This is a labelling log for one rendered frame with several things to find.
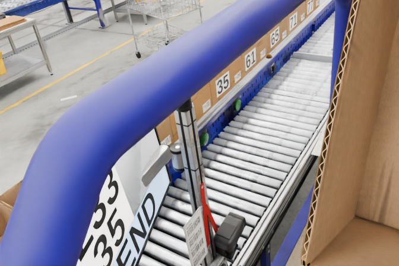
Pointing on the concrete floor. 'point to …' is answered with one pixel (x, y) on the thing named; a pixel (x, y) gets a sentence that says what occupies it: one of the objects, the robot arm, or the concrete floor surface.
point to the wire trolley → (162, 11)
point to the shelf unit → (151, 119)
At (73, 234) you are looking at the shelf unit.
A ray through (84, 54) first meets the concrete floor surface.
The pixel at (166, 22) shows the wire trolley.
